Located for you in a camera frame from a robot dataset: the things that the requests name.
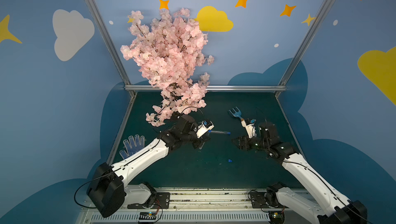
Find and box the clear test tube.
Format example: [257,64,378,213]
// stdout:
[210,130,228,135]

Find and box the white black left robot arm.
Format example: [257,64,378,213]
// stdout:
[87,115,214,218]

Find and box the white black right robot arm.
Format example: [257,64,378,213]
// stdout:
[236,118,368,224]

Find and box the blue toy garden fork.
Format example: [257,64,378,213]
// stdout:
[228,107,245,124]

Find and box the blue dotted work glove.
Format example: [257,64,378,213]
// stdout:
[119,134,146,160]

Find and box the right controller board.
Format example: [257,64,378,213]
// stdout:
[269,212,285,224]

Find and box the controller board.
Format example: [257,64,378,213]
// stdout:
[269,212,285,224]
[138,212,157,223]

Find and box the pink cherry blossom tree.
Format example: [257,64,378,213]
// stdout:
[120,8,214,127]

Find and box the left controller board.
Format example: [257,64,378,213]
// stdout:
[138,212,157,223]

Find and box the dark tree base plate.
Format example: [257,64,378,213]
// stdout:
[166,112,186,123]

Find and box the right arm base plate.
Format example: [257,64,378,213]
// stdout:
[247,191,284,209]

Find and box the aluminium frame rail back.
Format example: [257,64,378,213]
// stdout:
[125,84,287,93]

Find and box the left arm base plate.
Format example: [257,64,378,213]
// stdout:
[127,192,170,209]

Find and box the aluminium front rail base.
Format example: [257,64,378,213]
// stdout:
[76,187,314,224]

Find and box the aluminium frame post right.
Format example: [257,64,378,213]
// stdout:
[278,0,336,87]

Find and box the aluminium frame post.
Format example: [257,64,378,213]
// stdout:
[84,0,131,85]
[278,0,336,87]

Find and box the aluminium frame post left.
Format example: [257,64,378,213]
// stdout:
[84,0,131,85]

